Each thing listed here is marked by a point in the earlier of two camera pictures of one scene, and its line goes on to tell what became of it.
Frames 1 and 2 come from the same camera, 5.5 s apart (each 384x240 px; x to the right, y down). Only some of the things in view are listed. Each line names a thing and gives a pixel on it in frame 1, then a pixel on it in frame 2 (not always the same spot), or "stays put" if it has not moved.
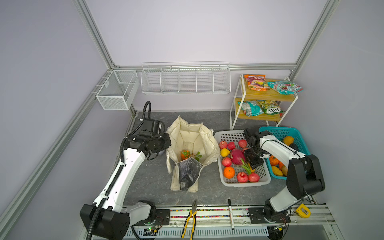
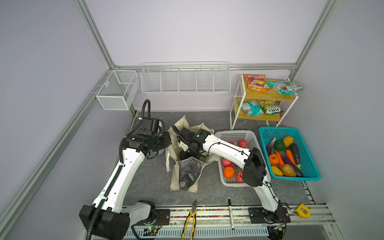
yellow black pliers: [194, 212] stays put
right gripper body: [252, 156] → [188, 153]
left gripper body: [163, 142] stays put
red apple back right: [243, 143] stays put
